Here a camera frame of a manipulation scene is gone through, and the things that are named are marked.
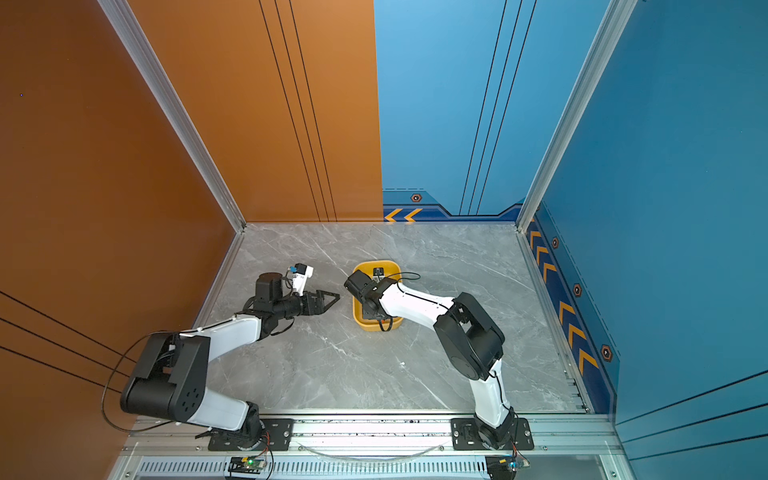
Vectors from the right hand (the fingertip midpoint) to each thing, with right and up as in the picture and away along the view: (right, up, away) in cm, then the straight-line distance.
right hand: (375, 310), depth 93 cm
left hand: (-13, +5, -4) cm, 14 cm away
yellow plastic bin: (+1, +13, -9) cm, 16 cm away
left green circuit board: (-30, -33, -22) cm, 49 cm away
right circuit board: (+31, -32, -23) cm, 50 cm away
